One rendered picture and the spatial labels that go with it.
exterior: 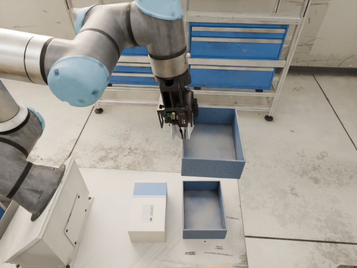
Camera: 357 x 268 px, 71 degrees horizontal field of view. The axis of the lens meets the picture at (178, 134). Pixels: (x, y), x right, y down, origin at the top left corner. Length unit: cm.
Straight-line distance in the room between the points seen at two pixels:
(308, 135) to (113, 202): 191
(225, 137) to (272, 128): 174
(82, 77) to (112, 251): 71
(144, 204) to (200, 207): 22
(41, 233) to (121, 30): 54
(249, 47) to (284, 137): 85
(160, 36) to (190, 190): 71
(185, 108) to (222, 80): 172
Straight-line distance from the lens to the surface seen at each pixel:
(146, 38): 47
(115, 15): 49
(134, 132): 232
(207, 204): 102
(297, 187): 210
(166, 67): 49
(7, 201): 122
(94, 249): 99
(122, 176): 112
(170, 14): 46
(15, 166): 85
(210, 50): 210
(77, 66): 38
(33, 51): 43
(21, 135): 89
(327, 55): 340
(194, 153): 69
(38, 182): 85
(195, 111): 61
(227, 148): 72
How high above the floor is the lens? 159
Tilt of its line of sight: 44 degrees down
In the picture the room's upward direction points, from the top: straight up
